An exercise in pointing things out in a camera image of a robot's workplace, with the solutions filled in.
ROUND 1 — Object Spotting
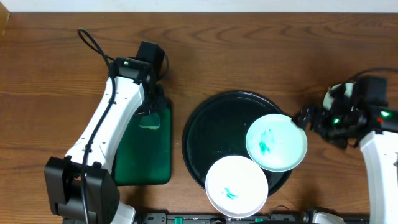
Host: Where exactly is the green rectangular tray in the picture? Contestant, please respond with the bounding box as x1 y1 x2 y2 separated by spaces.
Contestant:
112 100 172 186

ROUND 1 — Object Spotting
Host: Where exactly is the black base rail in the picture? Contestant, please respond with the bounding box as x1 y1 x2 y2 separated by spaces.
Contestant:
133 213 313 224

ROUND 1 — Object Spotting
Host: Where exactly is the black round tray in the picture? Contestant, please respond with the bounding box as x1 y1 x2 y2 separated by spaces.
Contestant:
182 91 284 188

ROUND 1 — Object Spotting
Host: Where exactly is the mint green plate top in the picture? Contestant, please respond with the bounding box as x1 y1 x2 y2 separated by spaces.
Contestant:
323 83 354 110

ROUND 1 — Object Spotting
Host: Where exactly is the white plate front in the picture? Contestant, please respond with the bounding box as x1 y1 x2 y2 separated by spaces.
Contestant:
205 156 269 218

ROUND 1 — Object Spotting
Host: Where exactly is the green yellow sponge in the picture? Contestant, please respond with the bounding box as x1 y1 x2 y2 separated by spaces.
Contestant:
139 113 160 130

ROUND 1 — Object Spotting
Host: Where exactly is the mint green plate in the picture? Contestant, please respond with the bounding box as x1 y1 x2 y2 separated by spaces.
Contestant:
323 83 354 110
245 114 308 172

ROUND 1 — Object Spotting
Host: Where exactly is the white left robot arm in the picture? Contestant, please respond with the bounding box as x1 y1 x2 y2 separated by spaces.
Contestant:
44 56 167 223

